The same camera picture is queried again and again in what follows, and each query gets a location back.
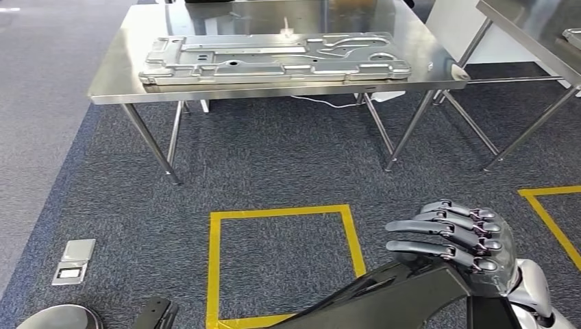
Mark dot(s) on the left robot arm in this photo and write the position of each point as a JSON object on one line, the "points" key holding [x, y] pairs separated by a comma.
{"points": [[59, 318]]}

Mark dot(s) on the stainless steel workbench table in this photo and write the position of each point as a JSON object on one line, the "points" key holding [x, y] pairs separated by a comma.
{"points": [[522, 27], [363, 18]]}

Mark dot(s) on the white power strip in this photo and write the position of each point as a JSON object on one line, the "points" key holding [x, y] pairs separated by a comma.
{"points": [[386, 96]]}

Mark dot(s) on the black plastic frame part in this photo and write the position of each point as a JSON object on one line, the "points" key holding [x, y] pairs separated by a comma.
{"points": [[399, 299]]}

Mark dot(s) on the stamped silver metal part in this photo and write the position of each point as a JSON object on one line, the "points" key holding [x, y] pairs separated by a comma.
{"points": [[573, 38]]}

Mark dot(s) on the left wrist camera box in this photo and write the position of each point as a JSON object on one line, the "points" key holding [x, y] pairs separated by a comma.
{"points": [[154, 315]]}

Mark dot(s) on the silver floor outlet plate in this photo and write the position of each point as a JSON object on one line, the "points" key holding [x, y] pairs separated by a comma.
{"points": [[75, 259]]}

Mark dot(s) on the white table corner guard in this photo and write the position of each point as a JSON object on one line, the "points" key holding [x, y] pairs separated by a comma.
{"points": [[459, 72]]}

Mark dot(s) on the large stamped silver metal panel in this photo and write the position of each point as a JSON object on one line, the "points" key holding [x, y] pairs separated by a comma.
{"points": [[254, 63]]}

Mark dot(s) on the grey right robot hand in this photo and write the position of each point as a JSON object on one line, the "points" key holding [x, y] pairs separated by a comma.
{"points": [[495, 259]]}

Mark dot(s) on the yellow floor tape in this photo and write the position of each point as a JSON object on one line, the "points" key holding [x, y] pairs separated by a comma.
{"points": [[549, 225], [281, 211]]}

